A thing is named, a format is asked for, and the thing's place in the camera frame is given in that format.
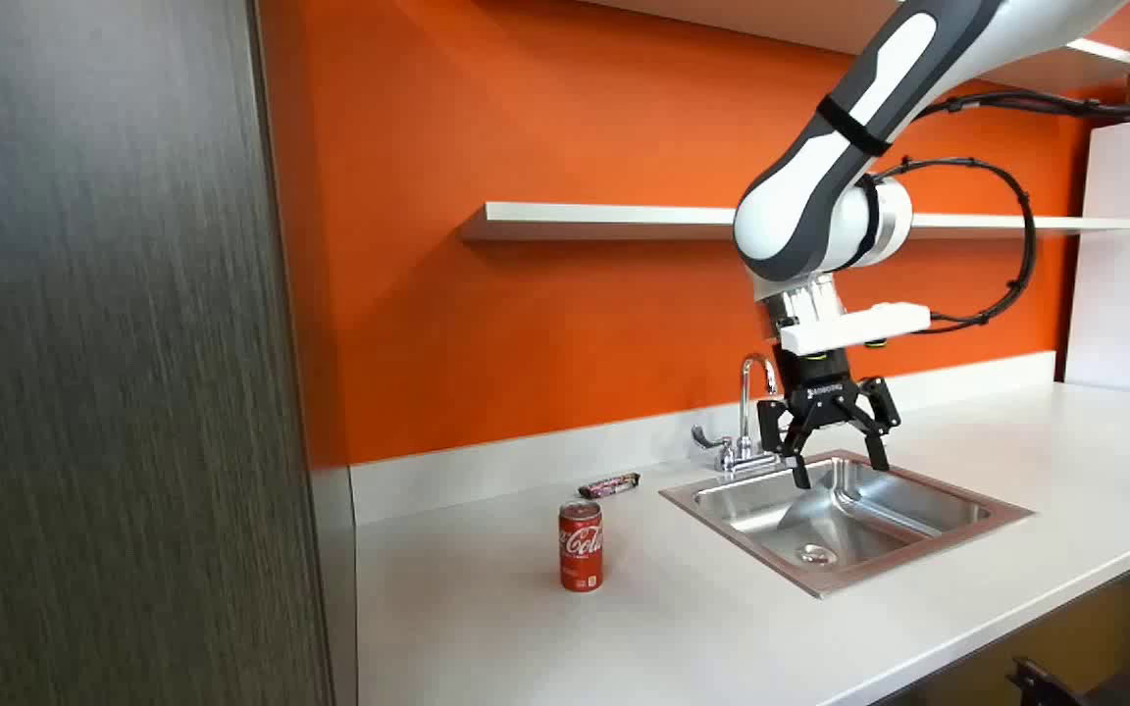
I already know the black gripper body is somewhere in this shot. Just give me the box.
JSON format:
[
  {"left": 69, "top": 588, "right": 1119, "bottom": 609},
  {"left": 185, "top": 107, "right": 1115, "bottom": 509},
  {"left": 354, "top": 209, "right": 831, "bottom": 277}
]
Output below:
[{"left": 779, "top": 340, "right": 863, "bottom": 428}]

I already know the red soda can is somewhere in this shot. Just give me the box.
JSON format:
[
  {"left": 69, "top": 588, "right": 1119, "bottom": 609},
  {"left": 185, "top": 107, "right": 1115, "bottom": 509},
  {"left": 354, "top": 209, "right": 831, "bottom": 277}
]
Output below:
[{"left": 557, "top": 498, "right": 608, "bottom": 595}]

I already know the stainless steel sink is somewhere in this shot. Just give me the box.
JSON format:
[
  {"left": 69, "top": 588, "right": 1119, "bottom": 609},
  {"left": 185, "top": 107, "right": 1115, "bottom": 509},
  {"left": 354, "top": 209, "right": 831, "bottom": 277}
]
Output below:
[{"left": 653, "top": 447, "right": 1035, "bottom": 605}]

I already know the chrome faucet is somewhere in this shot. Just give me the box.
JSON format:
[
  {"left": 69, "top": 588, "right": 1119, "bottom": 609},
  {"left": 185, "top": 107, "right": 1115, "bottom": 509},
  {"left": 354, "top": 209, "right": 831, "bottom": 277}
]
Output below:
[{"left": 687, "top": 349, "right": 793, "bottom": 477}]

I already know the small dark snack bar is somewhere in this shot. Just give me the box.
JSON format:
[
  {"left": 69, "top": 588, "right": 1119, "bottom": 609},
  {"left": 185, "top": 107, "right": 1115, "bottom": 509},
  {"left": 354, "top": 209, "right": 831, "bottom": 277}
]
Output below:
[{"left": 577, "top": 469, "right": 643, "bottom": 501}]

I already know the dark wood cabinet panel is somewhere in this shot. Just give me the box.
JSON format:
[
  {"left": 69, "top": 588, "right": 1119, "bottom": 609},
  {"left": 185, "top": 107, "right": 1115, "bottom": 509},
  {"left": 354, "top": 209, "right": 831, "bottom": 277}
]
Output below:
[{"left": 0, "top": 0, "right": 339, "bottom": 706}]

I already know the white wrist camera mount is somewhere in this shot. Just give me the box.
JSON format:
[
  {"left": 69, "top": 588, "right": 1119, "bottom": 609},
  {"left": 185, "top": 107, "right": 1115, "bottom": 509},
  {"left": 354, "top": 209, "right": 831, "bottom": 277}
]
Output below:
[{"left": 770, "top": 276, "right": 937, "bottom": 362}]

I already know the thin black cable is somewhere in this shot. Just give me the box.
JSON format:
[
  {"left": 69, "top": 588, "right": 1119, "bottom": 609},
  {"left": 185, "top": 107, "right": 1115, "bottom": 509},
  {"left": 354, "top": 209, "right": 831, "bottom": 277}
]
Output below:
[{"left": 870, "top": 152, "right": 1043, "bottom": 340}]

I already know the long white wall shelf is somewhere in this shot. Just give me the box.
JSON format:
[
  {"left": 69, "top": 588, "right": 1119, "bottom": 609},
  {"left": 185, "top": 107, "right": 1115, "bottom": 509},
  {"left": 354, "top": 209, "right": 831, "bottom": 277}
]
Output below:
[{"left": 457, "top": 198, "right": 1130, "bottom": 251}]

